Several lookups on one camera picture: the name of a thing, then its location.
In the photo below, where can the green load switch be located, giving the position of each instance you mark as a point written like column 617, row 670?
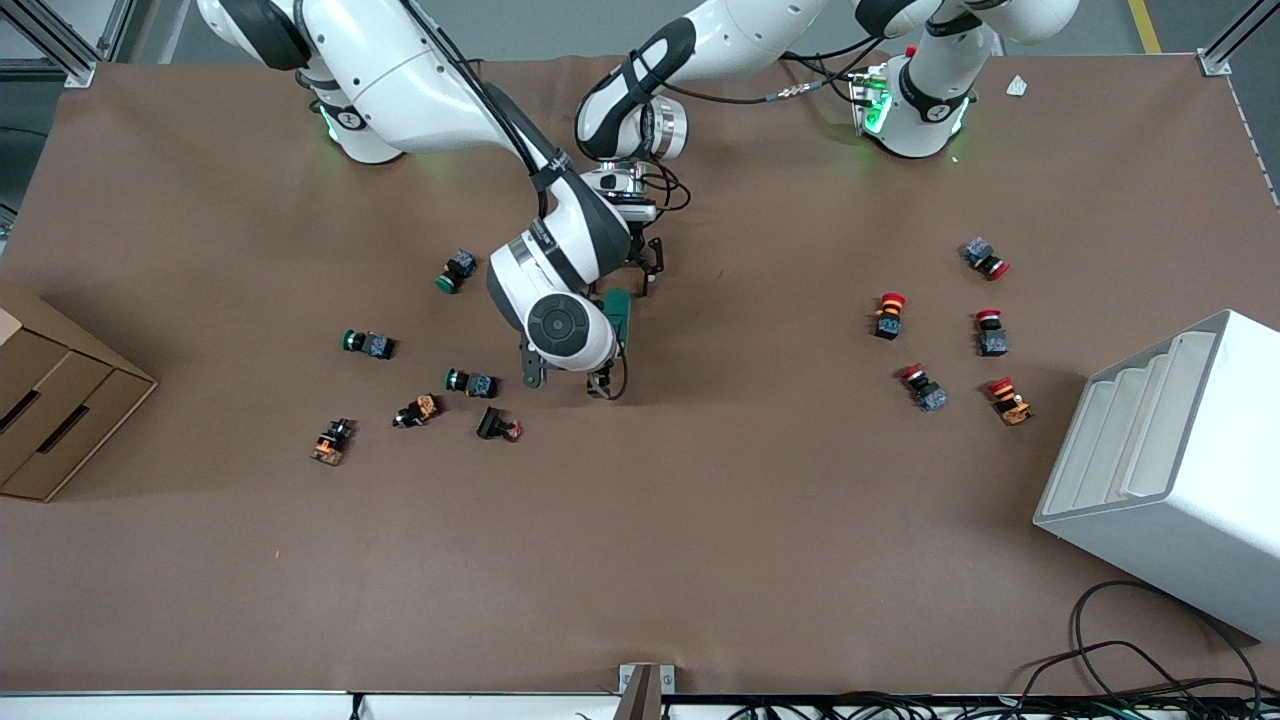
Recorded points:
column 620, row 315

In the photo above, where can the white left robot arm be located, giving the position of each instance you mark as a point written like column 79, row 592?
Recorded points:
column 740, row 40

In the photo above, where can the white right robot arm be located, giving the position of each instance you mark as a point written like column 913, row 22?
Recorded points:
column 400, row 70

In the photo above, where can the green mushroom push button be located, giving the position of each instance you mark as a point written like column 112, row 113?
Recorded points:
column 457, row 270
column 372, row 345
column 475, row 384

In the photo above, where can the brown paper table cover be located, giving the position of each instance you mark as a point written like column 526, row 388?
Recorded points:
column 700, row 520

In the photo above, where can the red button orange collar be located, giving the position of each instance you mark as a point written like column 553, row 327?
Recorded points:
column 888, row 318

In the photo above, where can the red push button blue block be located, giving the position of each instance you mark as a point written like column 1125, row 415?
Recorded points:
column 992, row 338
column 980, row 253
column 928, row 392

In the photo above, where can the red button orange block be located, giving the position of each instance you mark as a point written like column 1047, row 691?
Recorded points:
column 1010, row 403

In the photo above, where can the small white paper scrap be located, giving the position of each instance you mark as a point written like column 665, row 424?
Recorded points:
column 1017, row 86

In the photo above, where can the brown cardboard box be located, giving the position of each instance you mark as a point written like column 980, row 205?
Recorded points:
column 60, row 400

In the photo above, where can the white slotted storage bin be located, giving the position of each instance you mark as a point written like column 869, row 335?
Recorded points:
column 1200, row 500

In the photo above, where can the black switch dark red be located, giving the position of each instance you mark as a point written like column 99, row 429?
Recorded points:
column 492, row 423

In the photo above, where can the black selector switch orange block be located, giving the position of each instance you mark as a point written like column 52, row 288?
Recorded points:
column 331, row 443
column 420, row 409

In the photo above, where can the metal table edge bracket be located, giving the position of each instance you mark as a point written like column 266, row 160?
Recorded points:
column 645, row 690

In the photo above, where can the white table edge rail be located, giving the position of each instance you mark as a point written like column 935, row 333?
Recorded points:
column 200, row 707

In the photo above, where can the aluminium frame profile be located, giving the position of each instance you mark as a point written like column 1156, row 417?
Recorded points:
column 1215, row 62
column 75, row 72

